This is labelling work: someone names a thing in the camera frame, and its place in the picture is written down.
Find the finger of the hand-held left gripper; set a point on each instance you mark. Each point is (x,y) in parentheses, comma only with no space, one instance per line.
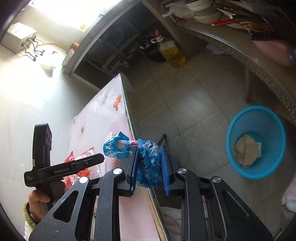
(90,160)

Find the stack of white green bowls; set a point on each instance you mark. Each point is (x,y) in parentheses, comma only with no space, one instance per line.
(205,14)

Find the crumpled beige paper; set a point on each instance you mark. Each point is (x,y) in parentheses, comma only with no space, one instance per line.
(246,150)

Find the blue snack wrapper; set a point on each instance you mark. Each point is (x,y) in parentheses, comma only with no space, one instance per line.
(148,166)

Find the pink printed tablecloth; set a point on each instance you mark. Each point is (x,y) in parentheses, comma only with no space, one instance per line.
(108,111)

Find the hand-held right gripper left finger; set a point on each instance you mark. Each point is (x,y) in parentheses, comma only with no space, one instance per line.
(133,172)

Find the pink plastic basin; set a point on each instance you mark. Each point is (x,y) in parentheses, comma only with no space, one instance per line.
(272,51)

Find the white pink crumpled bag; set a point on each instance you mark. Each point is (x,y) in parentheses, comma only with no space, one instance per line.
(289,197)

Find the copper basin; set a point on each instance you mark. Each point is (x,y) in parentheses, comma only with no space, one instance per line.
(73,46)

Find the grey kitchen counter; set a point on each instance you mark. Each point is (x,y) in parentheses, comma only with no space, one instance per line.
(76,58)

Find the white plastic bag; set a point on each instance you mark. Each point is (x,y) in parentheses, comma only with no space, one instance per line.
(182,11)

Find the white wall water heater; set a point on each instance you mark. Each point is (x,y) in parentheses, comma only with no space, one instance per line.
(16,37)

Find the clear red wrapper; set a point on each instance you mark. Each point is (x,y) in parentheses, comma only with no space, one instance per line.
(70,158)

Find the bundle of wooden utensils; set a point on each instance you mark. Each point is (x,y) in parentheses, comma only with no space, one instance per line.
(240,10)

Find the grey drain pipes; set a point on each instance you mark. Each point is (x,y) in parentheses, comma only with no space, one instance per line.
(120,55)

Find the blue plastic mesh basket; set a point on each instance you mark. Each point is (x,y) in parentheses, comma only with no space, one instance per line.
(274,148)

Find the perforated metal shelf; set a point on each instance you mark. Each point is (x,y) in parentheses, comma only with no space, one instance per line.
(231,44)

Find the person's left hand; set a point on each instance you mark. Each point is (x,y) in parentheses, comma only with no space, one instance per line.
(37,201)

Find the yellow cooking oil bottle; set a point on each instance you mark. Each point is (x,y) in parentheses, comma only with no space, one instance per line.
(172,54)

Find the yellow sticker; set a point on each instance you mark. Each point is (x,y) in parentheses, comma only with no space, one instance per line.
(83,27)

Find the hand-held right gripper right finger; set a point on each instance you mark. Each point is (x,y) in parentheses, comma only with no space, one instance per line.
(165,172)

